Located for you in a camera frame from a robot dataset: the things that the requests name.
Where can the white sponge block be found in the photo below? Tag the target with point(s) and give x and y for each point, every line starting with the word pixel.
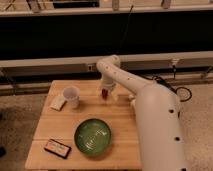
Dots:
pixel 58 102

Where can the wooden folding table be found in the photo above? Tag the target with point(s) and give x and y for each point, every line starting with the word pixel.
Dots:
pixel 123 152

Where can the translucent plastic cup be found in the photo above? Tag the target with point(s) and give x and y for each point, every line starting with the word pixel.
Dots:
pixel 71 95

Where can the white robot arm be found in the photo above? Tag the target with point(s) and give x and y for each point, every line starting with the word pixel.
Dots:
pixel 156 109

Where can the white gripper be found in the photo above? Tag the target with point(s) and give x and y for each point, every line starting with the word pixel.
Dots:
pixel 107 84

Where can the green ceramic bowl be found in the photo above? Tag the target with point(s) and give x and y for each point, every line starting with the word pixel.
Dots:
pixel 93 137

